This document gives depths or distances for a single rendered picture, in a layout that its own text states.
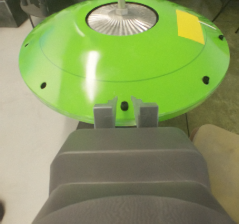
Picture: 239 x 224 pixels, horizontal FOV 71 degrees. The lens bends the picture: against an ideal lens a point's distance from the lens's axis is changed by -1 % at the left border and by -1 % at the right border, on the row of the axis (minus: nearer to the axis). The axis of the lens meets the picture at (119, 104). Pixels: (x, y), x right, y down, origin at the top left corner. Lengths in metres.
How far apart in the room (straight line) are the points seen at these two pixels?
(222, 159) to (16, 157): 0.61
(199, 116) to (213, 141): 0.87
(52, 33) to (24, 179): 0.24
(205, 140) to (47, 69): 0.61
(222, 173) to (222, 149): 0.09
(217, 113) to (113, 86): 1.51
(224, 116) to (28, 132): 1.52
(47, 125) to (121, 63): 0.23
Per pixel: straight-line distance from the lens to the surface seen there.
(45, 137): 0.36
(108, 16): 0.27
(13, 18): 0.73
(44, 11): 0.56
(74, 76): 0.20
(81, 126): 0.34
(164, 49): 0.21
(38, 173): 0.33
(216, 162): 0.69
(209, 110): 1.66
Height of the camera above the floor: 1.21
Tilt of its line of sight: 52 degrees down
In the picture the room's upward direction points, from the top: 3 degrees counter-clockwise
